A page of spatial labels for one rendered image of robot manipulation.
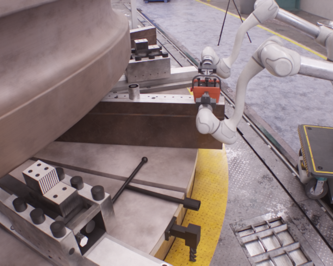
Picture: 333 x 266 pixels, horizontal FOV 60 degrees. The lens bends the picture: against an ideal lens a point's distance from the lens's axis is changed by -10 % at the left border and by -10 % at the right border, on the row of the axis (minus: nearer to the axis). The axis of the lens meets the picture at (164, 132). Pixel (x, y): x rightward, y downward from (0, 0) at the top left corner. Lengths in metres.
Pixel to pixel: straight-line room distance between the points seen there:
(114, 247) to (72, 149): 1.18
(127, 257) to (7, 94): 0.93
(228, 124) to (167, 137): 0.62
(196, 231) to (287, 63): 0.99
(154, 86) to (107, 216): 2.01
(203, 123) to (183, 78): 1.61
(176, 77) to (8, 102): 2.22
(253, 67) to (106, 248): 1.20
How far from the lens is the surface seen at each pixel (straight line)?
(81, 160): 2.39
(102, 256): 1.52
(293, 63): 1.57
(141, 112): 2.28
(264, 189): 2.54
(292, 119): 3.58
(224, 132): 1.89
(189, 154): 2.32
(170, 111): 2.23
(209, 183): 2.54
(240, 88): 1.80
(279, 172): 2.74
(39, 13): 1.66
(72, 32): 1.89
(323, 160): 2.43
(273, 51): 1.57
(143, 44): 3.19
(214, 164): 2.74
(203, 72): 2.22
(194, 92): 2.15
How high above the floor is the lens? 1.67
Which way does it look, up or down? 32 degrees down
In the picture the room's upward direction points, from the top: 3 degrees counter-clockwise
